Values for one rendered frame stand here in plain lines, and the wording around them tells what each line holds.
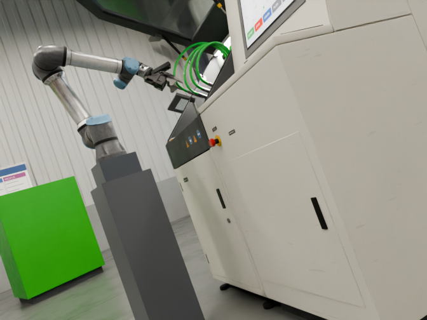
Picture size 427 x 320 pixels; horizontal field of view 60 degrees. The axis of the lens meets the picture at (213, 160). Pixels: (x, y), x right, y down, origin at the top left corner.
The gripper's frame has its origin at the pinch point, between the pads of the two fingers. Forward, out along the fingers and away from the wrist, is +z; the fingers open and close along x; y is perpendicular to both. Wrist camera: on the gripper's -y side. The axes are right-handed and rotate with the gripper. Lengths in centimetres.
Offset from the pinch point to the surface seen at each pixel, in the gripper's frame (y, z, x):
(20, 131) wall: -23, -385, -543
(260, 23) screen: -11, 31, 58
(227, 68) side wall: -3.3, 23.0, 28.6
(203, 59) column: -365, -131, -566
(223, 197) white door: 52, 48, 14
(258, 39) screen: -7, 33, 55
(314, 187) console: 53, 71, 80
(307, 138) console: 43, 62, 88
